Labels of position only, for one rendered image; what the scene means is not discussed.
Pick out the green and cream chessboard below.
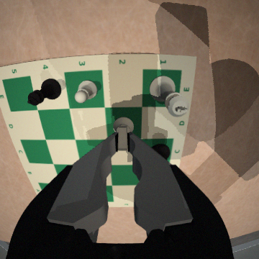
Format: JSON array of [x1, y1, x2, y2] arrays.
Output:
[[0, 54, 196, 207]]

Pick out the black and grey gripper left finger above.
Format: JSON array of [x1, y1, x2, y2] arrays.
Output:
[[6, 132, 118, 259]]

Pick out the white pawn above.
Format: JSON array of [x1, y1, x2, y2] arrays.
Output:
[[75, 80, 97, 103]]

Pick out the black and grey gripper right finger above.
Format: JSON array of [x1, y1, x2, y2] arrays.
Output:
[[127, 132, 234, 259]]

